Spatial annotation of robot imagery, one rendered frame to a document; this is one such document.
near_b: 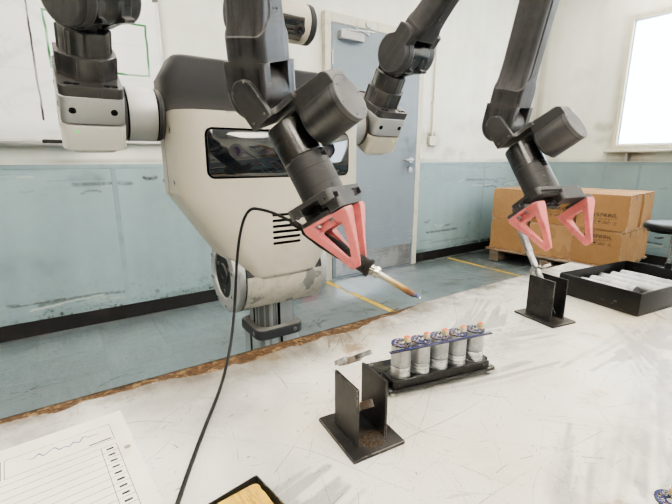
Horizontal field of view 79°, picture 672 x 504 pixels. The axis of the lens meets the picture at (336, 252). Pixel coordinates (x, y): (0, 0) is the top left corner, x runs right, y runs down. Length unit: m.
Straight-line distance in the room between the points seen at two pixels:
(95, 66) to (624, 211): 3.79
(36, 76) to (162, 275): 1.33
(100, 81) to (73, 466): 0.53
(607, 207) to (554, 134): 3.28
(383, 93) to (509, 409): 0.70
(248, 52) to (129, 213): 2.46
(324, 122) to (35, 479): 0.45
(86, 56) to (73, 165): 2.15
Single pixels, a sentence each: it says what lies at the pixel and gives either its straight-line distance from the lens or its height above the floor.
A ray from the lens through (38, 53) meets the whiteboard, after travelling 2.91.
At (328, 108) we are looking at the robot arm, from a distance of 0.48.
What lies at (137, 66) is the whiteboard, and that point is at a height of 1.57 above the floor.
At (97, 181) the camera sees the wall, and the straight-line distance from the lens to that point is 2.89.
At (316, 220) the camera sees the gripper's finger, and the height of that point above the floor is 0.96.
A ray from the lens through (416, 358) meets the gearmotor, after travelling 0.53.
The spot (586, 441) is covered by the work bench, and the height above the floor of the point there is 0.75.
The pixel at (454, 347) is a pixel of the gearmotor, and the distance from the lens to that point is 0.56.
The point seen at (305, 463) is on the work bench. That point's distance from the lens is 0.43.
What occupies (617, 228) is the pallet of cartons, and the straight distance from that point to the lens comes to 4.05.
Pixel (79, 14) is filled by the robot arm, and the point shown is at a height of 1.21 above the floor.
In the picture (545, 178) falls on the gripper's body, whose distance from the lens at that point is 0.79.
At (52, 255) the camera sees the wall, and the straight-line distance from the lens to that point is 2.94.
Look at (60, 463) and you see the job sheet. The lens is 0.51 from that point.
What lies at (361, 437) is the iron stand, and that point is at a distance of 0.46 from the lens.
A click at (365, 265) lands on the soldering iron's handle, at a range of 0.51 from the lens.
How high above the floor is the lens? 1.03
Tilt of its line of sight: 13 degrees down
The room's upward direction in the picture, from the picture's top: straight up
